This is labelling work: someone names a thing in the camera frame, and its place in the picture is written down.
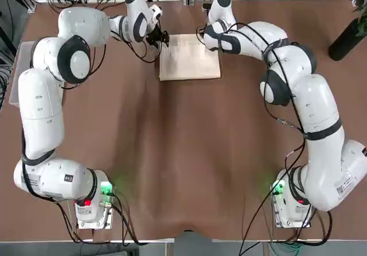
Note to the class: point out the clear plastic bin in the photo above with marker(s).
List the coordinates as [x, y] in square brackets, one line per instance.
[14, 95]

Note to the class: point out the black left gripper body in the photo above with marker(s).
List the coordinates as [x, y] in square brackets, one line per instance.
[155, 30]

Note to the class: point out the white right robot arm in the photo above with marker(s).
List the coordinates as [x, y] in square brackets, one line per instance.
[315, 109]

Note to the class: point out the green plant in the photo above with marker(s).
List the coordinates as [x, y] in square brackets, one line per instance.
[362, 9]

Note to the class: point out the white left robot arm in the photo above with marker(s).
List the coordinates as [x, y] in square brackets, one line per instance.
[40, 109]

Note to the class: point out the beige tablecloth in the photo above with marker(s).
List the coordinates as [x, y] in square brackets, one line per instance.
[189, 63]

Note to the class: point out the black vase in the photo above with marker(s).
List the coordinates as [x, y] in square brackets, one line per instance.
[342, 45]

